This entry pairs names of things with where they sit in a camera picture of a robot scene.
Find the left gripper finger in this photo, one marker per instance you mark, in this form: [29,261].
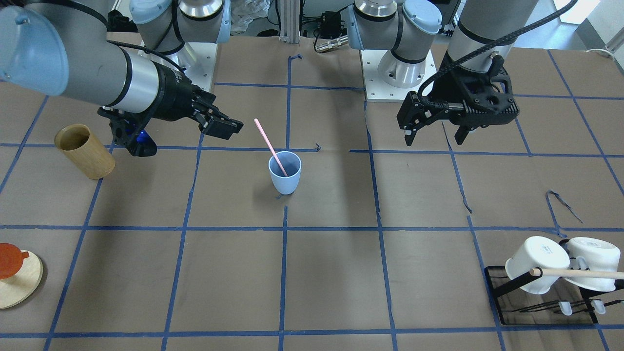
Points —
[413,116]
[461,134]

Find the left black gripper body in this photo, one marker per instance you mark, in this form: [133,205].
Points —
[449,88]

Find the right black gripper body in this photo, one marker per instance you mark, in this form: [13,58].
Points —
[171,97]

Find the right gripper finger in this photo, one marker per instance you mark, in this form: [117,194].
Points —
[206,112]
[221,130]

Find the light blue plastic cup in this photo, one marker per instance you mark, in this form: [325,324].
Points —
[286,178]

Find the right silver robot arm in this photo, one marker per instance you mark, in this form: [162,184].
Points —
[60,48]

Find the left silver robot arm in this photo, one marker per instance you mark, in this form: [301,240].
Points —
[481,42]

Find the bamboo chopstick holder cup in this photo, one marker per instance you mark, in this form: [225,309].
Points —
[85,151]

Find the orange cup on stand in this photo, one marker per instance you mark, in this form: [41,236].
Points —
[11,260]

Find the wooden cup tree stand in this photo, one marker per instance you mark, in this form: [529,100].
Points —
[21,285]

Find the near white mug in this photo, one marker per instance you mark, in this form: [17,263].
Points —
[537,252]

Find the white mug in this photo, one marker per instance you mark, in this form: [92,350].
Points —
[598,255]
[537,252]

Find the far white mug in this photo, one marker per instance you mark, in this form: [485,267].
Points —
[598,255]

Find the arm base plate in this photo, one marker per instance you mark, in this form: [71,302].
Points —
[197,60]
[388,79]

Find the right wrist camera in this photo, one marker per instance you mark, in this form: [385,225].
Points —
[128,131]

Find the black wire mug rack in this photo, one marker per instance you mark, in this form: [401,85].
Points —
[543,297]

